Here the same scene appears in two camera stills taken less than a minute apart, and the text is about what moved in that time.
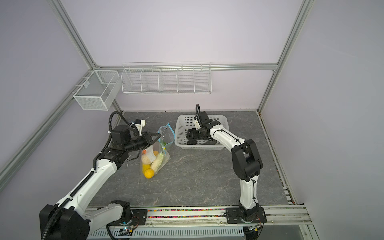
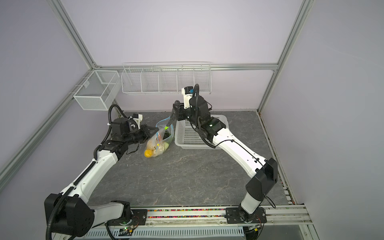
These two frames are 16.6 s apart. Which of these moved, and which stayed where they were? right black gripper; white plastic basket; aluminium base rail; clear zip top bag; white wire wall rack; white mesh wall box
Moved: right black gripper; clear zip top bag
Stayed: aluminium base rail; white wire wall rack; white plastic basket; white mesh wall box
